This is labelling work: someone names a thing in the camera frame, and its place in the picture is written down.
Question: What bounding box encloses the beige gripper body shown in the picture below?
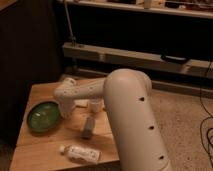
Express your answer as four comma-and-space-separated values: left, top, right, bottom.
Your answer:
59, 98, 76, 118

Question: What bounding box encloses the green ceramic bowl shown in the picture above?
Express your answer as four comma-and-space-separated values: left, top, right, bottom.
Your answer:
26, 101, 61, 133

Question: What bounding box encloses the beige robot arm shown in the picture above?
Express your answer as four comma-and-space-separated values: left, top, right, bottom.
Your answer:
54, 69, 173, 171

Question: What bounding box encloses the small white cup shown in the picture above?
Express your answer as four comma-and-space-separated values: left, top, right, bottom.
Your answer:
89, 99, 102, 113

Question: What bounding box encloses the clear plastic bottle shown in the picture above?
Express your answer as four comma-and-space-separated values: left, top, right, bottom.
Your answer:
59, 145, 101, 164

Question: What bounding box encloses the black device on beam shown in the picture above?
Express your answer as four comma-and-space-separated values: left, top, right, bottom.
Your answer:
161, 55, 188, 64

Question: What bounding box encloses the upper wooden shelf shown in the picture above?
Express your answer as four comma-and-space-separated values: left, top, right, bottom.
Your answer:
56, 0, 213, 19

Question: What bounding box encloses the white cord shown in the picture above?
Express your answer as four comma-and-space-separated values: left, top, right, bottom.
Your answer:
63, 0, 77, 46

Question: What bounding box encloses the black cable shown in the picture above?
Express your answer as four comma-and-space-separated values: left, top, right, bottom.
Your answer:
198, 60, 213, 157

